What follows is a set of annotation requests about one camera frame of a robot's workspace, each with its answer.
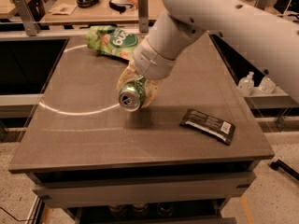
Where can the green snack bag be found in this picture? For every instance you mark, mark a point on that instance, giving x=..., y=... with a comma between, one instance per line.
x=113, y=41

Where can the grey metal bracket middle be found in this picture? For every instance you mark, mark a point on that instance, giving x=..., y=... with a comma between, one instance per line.
x=143, y=15

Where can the small paper card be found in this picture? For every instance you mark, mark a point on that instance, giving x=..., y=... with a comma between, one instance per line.
x=63, y=9

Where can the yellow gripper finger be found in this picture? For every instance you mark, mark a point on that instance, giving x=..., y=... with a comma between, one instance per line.
x=128, y=74
x=150, y=89

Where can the black sunglasses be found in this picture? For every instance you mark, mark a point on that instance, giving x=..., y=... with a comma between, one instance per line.
x=121, y=8

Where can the clear plastic bottle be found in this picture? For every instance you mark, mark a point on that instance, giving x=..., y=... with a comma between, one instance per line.
x=267, y=85
x=246, y=84

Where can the black snack bar wrapper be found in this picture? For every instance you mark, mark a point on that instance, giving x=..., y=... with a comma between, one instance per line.
x=219, y=128

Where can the green soda can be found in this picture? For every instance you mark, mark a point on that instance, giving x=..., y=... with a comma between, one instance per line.
x=132, y=94

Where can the grey metal bracket left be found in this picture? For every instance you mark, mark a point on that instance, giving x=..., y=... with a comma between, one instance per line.
x=29, y=24

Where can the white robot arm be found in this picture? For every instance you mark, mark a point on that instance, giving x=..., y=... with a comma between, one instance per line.
x=270, y=43

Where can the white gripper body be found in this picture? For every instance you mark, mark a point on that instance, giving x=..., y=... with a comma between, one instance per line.
x=151, y=62

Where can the black stand leg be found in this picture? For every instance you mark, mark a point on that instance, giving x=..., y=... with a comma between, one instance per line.
x=278, y=164

